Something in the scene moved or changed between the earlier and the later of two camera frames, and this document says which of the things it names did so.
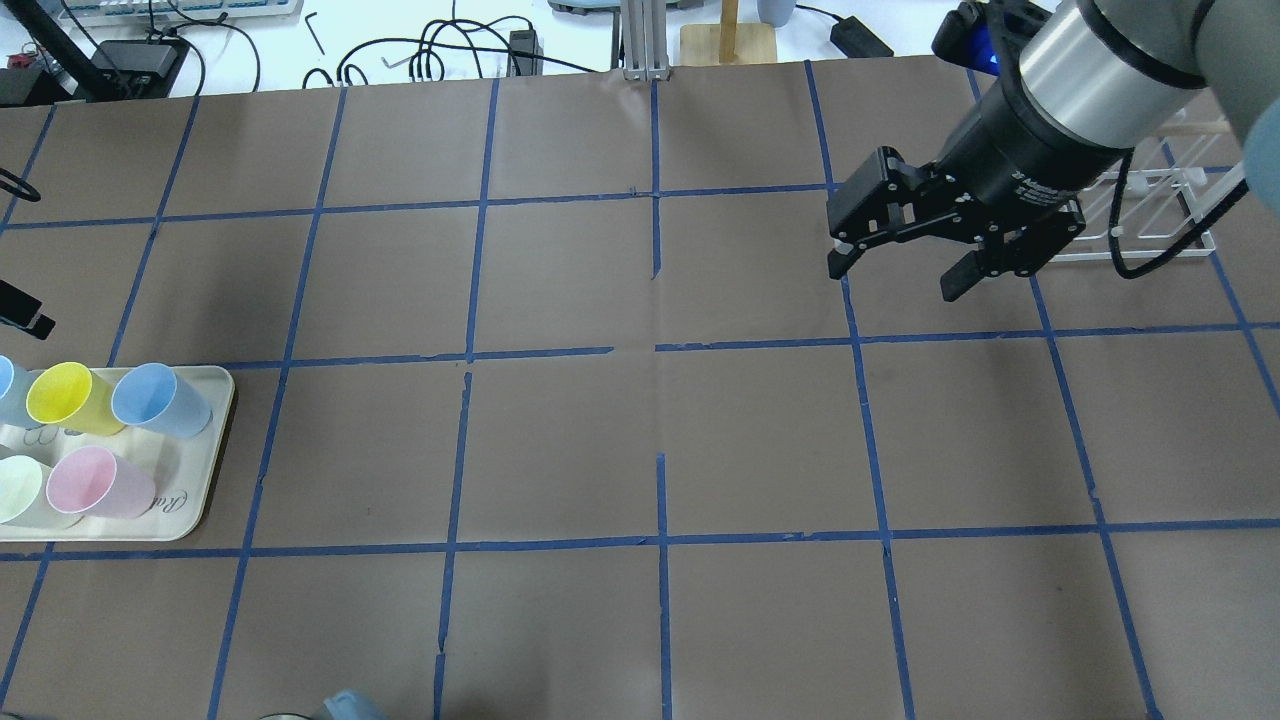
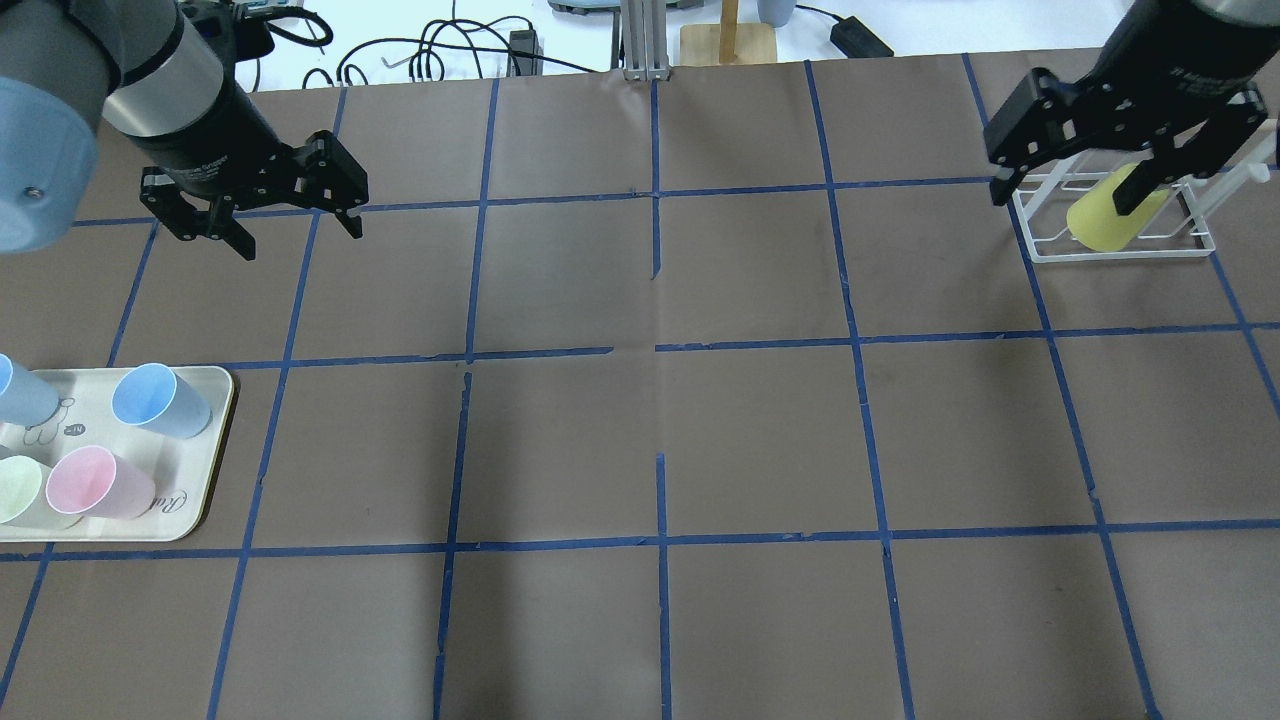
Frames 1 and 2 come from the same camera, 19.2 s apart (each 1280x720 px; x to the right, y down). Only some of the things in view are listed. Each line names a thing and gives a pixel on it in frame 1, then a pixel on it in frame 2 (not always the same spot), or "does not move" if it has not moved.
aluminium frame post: x=645 y=47 does not move
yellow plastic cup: x=67 y=393 → x=1093 y=223
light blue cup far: x=151 y=395 does not move
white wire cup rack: x=1158 y=209 does not move
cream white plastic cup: x=24 y=500 does not move
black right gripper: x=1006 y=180 → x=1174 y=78
